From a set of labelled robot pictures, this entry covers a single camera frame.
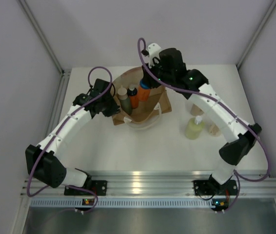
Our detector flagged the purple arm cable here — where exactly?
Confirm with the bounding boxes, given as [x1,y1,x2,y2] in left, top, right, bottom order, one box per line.
[137,37,271,182]
[27,66,114,197]

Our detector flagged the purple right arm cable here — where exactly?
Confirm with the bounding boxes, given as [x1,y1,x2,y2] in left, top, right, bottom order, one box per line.
[137,37,271,182]

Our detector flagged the yellow-green pump bottle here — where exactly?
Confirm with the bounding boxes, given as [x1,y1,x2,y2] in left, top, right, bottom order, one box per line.
[185,116,204,140]

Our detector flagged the left aluminium frame post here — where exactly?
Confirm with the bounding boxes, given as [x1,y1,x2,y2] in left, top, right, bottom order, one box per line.
[18,0,67,76]

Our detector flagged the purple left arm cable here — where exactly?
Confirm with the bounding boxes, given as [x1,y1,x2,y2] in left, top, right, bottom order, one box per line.
[27,66,114,197]

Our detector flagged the cream pump bottle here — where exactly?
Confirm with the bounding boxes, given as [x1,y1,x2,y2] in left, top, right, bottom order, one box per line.
[209,123,221,137]

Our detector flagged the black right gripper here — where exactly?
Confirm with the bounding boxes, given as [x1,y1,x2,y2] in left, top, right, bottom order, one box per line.
[141,58,174,90]

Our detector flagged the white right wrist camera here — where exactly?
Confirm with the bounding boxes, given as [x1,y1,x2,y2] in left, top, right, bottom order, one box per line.
[147,43,162,68]

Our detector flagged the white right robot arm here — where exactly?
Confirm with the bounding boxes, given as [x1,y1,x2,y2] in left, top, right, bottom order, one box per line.
[139,43,261,194]

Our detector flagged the right aluminium frame post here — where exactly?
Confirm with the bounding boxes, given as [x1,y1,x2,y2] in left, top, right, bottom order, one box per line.
[236,0,276,70]

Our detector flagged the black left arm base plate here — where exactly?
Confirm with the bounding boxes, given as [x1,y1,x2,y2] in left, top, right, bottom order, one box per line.
[64,180,108,196]

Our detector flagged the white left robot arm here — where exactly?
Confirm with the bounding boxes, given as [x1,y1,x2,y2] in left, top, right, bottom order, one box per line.
[25,78,119,195]

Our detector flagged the orange bottle dark cap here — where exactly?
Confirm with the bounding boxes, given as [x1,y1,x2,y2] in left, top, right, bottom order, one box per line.
[127,84,139,109]

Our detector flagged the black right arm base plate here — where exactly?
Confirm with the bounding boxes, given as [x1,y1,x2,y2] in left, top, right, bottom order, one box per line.
[193,179,237,196]

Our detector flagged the aluminium frame post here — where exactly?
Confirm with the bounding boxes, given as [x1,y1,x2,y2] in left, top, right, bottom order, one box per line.
[18,0,67,76]
[236,0,276,70]

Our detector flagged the aluminium mounting rail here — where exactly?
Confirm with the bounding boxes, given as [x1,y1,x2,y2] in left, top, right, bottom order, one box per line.
[20,170,276,197]

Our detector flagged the beige round pump bottle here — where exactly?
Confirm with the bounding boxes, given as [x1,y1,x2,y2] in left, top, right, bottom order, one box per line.
[190,104,204,117]

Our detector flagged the olive bottle beige cap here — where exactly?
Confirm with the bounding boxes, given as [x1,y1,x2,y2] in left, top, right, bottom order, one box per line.
[118,85,133,115]

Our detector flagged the perforated grey cable duct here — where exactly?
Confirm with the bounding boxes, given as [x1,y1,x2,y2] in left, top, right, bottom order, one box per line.
[30,198,225,208]

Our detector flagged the orange bottle blue cap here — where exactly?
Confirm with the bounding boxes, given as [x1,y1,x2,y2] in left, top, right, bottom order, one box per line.
[138,79,151,101]

